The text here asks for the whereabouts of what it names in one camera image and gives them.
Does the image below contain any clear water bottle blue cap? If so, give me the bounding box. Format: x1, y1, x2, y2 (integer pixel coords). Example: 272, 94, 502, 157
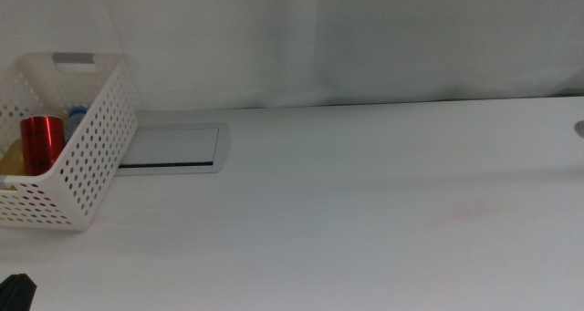
63, 105, 89, 143

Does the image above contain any red soda can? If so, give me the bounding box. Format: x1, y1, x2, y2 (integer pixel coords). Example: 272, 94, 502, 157
19, 115, 67, 177

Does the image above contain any yellow tea bottle white cap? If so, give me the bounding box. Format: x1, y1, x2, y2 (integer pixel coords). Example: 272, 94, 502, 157
0, 138, 26, 177

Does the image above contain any white fabric curtain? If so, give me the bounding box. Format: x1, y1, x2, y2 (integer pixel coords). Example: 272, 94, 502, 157
0, 0, 584, 111

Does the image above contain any white perforated plastic basket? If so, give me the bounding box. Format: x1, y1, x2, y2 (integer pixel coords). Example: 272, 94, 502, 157
0, 52, 139, 232

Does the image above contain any grey table cable hatch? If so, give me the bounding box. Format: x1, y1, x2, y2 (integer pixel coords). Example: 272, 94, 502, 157
114, 122, 232, 177

